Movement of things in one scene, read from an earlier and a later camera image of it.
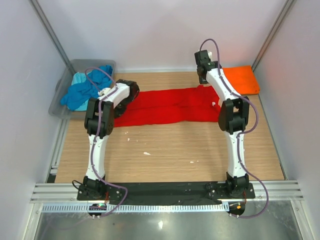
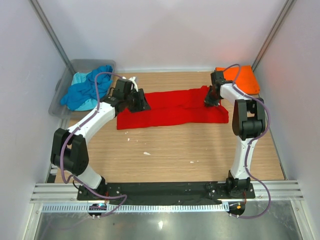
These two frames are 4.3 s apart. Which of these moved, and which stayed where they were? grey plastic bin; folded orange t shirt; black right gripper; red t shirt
Moved: black right gripper
Stayed: red t shirt; grey plastic bin; folded orange t shirt
